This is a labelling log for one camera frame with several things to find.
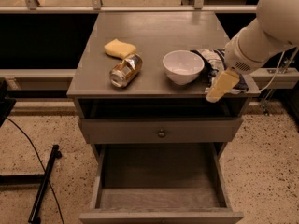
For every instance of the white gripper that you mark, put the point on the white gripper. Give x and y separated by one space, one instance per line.
235 57

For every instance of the blue chip bag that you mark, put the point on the blue chip bag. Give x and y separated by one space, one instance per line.
214 63

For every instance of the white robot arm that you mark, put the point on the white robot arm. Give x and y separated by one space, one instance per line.
275 29

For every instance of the grey wooden drawer cabinet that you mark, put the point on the grey wooden drawer cabinet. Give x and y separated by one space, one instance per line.
151 95

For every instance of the grey middle drawer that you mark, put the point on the grey middle drawer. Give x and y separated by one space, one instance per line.
145 131

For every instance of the round brass drawer knob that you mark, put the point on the round brass drawer knob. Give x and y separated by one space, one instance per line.
161 134

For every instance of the grey open bottom drawer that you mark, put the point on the grey open bottom drawer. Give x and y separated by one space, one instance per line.
159 184

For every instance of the white bowl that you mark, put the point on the white bowl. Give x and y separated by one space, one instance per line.
183 66

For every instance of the shiny metallic can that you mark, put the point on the shiny metallic can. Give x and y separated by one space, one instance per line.
125 71

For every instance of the yellow sponge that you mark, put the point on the yellow sponge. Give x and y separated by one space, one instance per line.
118 49

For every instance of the black stand base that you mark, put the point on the black stand base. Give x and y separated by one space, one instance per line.
43 180

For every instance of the metal railing frame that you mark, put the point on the metal railing frame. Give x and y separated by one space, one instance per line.
93 6

